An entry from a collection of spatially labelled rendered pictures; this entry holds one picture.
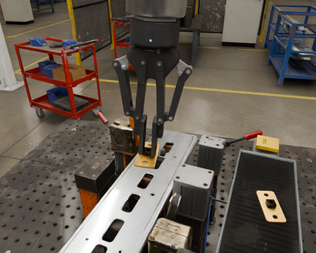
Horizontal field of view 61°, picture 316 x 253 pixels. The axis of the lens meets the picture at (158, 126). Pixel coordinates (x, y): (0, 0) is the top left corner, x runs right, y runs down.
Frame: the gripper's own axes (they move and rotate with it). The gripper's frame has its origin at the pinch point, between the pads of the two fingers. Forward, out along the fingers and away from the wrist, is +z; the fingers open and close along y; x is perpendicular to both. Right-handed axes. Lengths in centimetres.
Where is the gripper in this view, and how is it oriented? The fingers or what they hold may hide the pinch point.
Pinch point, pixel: (148, 135)
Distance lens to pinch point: 49.6
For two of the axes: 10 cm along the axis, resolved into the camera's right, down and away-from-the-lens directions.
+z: -0.7, 8.8, 4.7
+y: -9.9, -1.2, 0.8
